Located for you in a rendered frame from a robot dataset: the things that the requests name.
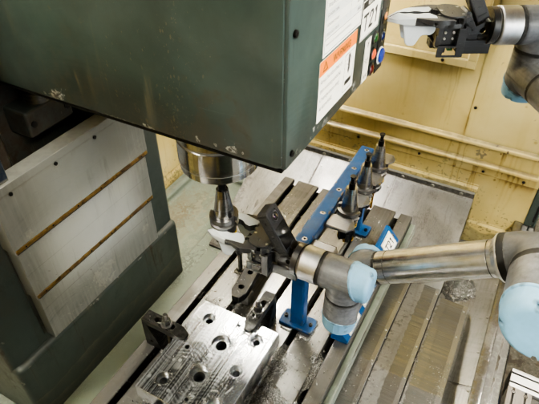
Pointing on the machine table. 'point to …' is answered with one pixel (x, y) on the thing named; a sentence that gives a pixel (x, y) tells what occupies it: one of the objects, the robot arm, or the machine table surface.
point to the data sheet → (340, 22)
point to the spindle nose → (211, 166)
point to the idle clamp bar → (245, 285)
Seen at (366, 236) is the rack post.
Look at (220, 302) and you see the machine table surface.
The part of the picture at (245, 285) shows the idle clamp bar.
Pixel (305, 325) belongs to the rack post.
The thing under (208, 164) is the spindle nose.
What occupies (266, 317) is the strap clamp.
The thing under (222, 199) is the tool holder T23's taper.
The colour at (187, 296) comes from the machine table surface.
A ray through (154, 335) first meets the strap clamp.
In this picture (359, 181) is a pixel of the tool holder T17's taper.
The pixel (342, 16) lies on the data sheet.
